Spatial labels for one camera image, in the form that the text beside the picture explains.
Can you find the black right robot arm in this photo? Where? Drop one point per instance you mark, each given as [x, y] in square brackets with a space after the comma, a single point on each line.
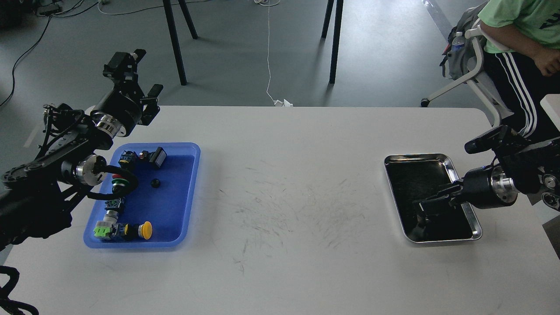
[523, 167]

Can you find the red green push button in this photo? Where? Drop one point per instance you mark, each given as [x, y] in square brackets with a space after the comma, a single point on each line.
[118, 183]

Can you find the white office chair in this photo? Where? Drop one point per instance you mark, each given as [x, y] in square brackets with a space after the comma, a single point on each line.
[477, 80]

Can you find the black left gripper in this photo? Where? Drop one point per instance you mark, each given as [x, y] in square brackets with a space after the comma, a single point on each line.
[118, 113]

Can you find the blue plastic tray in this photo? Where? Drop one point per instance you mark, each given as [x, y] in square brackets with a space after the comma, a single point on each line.
[167, 207]

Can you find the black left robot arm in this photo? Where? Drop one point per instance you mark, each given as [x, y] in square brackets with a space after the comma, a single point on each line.
[40, 195]

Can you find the grey backpack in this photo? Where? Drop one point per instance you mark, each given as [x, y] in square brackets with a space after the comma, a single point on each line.
[455, 62]

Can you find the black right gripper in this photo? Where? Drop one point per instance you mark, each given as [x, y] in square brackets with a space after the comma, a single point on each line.
[484, 188]

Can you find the yellow mushroom push button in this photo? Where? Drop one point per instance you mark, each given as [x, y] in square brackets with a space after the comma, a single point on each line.
[145, 230]

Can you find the black table leg right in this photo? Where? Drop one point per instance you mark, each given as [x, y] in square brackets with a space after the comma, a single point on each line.
[336, 5]

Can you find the green white switch block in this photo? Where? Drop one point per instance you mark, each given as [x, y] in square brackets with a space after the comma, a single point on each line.
[103, 230]

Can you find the shiny metal tray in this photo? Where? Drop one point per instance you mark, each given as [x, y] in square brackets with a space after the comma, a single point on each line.
[416, 177]

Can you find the seated person green shirt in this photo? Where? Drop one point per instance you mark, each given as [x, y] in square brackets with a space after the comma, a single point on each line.
[523, 61]

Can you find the black table leg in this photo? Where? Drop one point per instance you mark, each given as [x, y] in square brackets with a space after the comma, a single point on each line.
[174, 36]
[336, 5]

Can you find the clear water bottle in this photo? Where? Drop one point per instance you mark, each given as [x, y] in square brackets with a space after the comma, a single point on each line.
[458, 41]

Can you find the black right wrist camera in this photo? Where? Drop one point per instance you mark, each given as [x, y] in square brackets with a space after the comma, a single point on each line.
[503, 140]

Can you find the black yellow selector switch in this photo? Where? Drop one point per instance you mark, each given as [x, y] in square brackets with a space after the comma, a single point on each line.
[128, 160]

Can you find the black table leg left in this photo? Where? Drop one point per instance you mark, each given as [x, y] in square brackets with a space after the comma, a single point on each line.
[174, 36]

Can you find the small black gear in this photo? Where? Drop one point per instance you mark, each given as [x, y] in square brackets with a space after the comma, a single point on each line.
[155, 183]

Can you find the black rectangular switch part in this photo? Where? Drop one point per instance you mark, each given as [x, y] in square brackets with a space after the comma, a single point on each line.
[155, 158]

